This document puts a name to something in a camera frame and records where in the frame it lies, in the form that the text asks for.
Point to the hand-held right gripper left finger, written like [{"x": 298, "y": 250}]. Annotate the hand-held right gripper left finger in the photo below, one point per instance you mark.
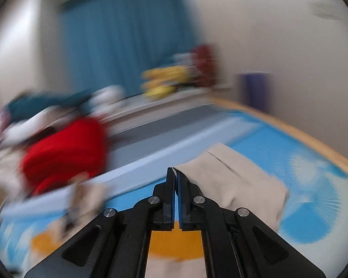
[{"x": 170, "y": 191}]

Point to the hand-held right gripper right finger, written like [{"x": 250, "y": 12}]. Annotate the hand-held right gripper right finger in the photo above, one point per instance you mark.
[{"x": 178, "y": 205}]

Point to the beige and orange garment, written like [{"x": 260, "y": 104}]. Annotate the beige and orange garment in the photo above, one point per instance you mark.
[{"x": 235, "y": 179}]

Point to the grey mat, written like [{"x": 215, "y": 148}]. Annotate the grey mat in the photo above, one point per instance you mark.
[{"x": 162, "y": 133}]

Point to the grey window seat cushion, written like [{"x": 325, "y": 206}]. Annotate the grey window seat cushion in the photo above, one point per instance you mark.
[{"x": 174, "y": 101}]

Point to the red knitted blanket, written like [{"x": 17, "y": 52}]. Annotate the red knitted blanket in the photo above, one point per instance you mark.
[{"x": 66, "y": 153}]

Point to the orange-yellow plush toy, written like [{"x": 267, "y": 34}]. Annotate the orange-yellow plush toy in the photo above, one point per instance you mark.
[{"x": 168, "y": 73}]

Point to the blue and white patterned bedsheet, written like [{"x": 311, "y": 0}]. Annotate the blue and white patterned bedsheet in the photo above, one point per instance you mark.
[{"x": 307, "y": 197}]

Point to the purple bin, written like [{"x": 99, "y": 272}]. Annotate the purple bin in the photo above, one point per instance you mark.
[{"x": 255, "y": 91}]

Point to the dark red cushion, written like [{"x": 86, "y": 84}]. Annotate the dark red cushion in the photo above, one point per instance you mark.
[{"x": 204, "y": 63}]

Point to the white folded blanket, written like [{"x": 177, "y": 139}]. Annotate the white folded blanket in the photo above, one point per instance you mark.
[{"x": 26, "y": 127}]

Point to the dark teal folded garment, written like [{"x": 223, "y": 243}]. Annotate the dark teal folded garment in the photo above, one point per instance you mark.
[{"x": 37, "y": 104}]

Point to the blue curtain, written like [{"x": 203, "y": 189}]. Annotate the blue curtain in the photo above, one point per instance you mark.
[{"x": 119, "y": 34}]

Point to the wooden bed frame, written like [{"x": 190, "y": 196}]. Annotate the wooden bed frame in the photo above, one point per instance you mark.
[{"x": 322, "y": 147}]

